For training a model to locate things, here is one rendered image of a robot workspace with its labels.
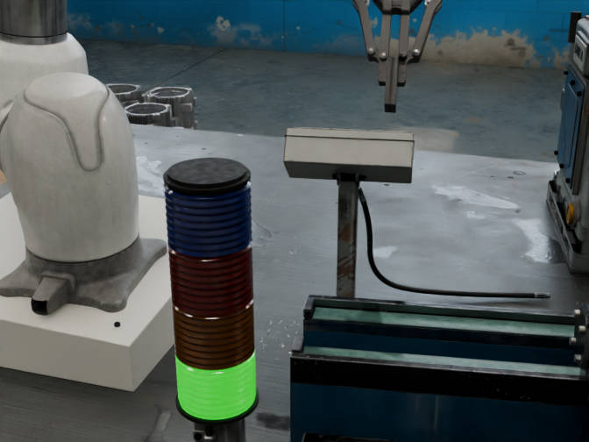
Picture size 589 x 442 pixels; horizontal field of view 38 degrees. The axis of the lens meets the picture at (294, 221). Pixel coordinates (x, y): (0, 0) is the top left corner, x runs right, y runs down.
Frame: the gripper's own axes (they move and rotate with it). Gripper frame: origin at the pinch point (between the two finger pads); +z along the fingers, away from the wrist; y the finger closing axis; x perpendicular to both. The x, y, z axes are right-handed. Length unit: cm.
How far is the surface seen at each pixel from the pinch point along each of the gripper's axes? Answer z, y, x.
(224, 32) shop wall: -264, -156, 504
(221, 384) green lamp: 45, -9, -47
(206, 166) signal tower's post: 30, -10, -54
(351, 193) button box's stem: 15.3, -4.4, 1.5
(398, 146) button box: 10.1, 1.5, -3.5
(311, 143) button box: 10.2, -9.9, -3.5
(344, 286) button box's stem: 26.6, -5.2, 10.2
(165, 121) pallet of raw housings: -61, -89, 178
